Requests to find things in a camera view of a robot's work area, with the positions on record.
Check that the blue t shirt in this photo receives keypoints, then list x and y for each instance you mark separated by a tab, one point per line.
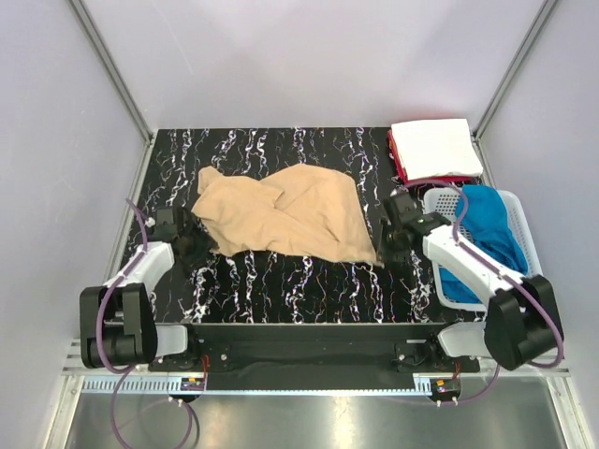
486	220

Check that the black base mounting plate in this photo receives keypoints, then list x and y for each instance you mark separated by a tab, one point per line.
304	358

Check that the white plastic laundry basket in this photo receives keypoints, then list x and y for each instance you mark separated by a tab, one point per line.
445	200

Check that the folded white t shirt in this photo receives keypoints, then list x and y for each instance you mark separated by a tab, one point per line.
439	148

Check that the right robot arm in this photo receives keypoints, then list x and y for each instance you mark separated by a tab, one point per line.
522	322

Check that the beige t shirt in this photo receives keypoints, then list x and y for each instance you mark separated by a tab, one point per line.
301	210

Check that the aluminium rail profile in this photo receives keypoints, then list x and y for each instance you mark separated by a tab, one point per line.
74	366

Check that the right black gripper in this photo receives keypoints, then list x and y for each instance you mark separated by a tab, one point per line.
388	254

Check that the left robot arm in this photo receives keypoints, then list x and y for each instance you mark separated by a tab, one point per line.
117	328

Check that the right aluminium frame post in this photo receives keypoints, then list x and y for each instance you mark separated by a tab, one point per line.
522	53

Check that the grey slotted cable duct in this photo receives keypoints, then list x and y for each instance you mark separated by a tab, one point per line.
153	385

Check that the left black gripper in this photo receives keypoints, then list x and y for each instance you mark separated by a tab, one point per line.
203	244

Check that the left aluminium frame post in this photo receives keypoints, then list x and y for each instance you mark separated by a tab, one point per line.
102	52

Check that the aluminium frame post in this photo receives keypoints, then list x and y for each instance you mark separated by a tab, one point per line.
102	52
522	53

